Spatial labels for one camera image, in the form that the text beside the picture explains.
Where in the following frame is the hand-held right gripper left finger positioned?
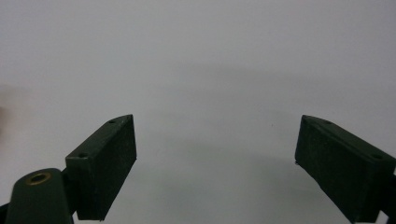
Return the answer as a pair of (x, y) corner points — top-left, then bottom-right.
(64, 114), (138, 222)

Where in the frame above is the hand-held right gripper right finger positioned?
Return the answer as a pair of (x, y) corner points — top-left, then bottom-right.
(294, 114), (396, 224)

